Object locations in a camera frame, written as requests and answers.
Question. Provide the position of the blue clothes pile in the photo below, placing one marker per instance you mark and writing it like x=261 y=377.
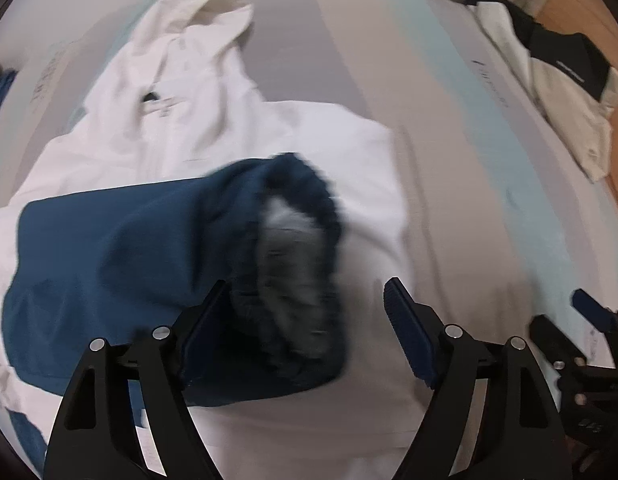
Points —
x=0 y=97

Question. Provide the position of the white and blue jacket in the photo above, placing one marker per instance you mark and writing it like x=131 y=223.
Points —
x=289 y=130

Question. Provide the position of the cream and black jacket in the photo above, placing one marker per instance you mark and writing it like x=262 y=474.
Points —
x=564 y=105

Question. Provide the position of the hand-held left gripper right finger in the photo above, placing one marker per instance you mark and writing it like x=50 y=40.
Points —
x=409 y=332

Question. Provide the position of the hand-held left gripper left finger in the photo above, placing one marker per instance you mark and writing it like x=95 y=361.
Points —
x=204 y=340

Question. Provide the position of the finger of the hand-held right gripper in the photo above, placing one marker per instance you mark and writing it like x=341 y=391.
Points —
x=591 y=307
x=556 y=340

